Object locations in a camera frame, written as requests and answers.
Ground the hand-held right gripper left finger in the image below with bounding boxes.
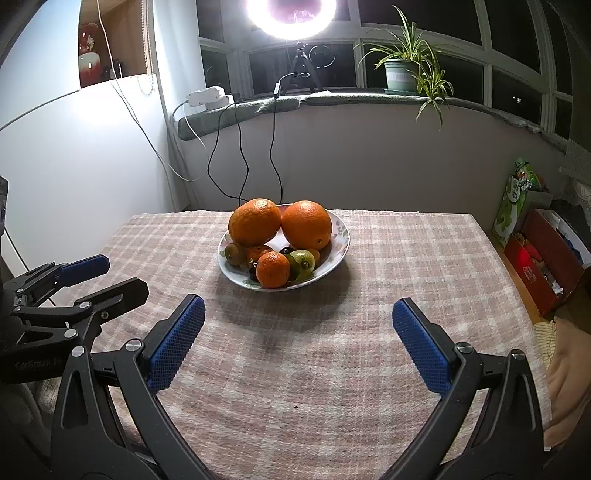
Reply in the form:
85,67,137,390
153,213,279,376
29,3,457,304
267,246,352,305
51,294,208,480

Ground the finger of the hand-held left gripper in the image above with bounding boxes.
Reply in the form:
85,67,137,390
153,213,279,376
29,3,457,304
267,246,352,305
11,277,149,344
9,255,110,308

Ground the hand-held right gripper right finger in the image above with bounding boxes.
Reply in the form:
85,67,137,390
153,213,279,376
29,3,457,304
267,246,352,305
392,298,546,480

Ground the brown kiwi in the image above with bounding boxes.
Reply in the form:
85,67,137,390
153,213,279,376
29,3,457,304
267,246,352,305
224,241,247,268

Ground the tangerine with green leaf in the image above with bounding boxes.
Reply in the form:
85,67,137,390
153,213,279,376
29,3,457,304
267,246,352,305
256,251,301,289

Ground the white floral plate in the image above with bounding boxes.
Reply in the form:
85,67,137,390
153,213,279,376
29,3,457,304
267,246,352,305
217,209,351,292

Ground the large bumpy orange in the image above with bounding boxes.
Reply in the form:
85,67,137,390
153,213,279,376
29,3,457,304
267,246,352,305
228,198,282,247

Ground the smooth orange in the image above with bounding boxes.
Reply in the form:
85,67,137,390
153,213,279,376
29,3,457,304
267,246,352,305
281,200,333,251

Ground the plaid tablecloth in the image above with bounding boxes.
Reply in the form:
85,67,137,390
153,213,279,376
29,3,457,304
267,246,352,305
34,209,553,480

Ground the striped cloth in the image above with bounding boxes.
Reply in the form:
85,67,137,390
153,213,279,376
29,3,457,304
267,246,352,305
533,320,562,371

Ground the red box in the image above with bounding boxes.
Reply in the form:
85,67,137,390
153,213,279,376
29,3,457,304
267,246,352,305
503,208,591,317

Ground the beige cloth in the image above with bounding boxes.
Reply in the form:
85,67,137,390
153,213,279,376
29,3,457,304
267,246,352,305
542,316,591,451

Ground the green bag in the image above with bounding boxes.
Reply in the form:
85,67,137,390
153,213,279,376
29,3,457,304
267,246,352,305
491,157,548,248

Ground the white power strip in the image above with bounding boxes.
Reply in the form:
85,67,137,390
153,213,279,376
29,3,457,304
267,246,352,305
187,86,236,112

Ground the red vase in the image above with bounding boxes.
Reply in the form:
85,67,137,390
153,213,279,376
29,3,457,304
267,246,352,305
78,23,100,86

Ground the white lace cloth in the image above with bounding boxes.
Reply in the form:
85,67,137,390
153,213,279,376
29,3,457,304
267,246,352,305
558,138,591,209

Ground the wooden cabinet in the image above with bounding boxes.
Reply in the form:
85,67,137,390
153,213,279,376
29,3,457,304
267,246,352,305
78,0,156,89

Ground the potted spider plant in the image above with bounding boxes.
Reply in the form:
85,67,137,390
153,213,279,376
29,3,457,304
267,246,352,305
353,4,456,131

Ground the black tripod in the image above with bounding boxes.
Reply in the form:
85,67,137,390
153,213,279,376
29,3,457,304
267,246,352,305
279,41,320,96

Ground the thin white cable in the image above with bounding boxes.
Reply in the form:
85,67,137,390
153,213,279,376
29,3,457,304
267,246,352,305
95,0,209,182

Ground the white power cable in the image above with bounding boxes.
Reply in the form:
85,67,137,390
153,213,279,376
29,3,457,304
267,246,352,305
172,99,209,149

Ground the black cable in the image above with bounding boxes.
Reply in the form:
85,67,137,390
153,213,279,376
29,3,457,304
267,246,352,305
269,82,285,205
207,99,251,206

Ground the white bead cord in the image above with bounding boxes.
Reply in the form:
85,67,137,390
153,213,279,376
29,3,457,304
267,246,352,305
139,0,156,96

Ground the white window frame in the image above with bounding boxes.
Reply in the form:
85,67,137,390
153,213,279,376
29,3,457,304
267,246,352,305
198,0,576,140

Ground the ring light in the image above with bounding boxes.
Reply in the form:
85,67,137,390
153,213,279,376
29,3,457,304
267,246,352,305
245,0,337,40

